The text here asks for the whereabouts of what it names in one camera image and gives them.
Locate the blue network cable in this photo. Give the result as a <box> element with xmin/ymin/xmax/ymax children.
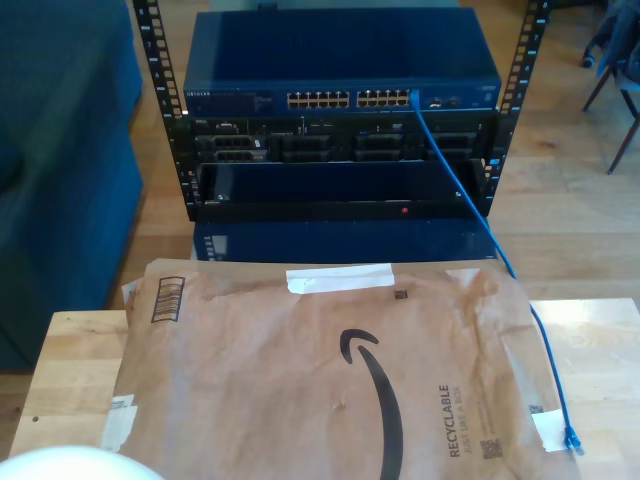
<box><xmin>408</xmin><ymin>87</ymin><xmax>585</xmax><ymax>457</ymax></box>

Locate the blue equipment case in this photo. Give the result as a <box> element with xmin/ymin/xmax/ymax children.
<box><xmin>192</xmin><ymin>217</ymin><xmax>501</xmax><ymax>264</ymax></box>

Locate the black rack server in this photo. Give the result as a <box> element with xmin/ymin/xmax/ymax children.
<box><xmin>187</xmin><ymin>115</ymin><xmax>501</xmax><ymax>164</ymax></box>

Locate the brown paper mailer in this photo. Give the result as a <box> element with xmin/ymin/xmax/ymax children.
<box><xmin>92</xmin><ymin>257</ymin><xmax>584</xmax><ymax>480</ymax></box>

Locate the blue sofa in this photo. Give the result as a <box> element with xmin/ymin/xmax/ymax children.
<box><xmin>0</xmin><ymin>0</ymin><xmax>146</xmax><ymax>371</ymax></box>

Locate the torn white shipping label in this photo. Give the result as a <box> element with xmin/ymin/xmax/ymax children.
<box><xmin>97</xmin><ymin>393</ymin><xmax>139</xmax><ymax>457</ymax></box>

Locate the dark metal chair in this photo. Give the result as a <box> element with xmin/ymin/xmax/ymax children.
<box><xmin>579</xmin><ymin>0</ymin><xmax>640</xmax><ymax>176</ymax></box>

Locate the blue-grey cloth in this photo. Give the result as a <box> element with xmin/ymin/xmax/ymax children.
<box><xmin>597</xmin><ymin>0</ymin><xmax>640</xmax><ymax>94</ymax></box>

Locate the blue network switch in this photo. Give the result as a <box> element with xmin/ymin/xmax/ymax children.
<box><xmin>182</xmin><ymin>9</ymin><xmax>503</xmax><ymax>119</ymax></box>

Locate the black rack frame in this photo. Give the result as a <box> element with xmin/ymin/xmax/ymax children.
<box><xmin>130</xmin><ymin>0</ymin><xmax>554</xmax><ymax>224</ymax></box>

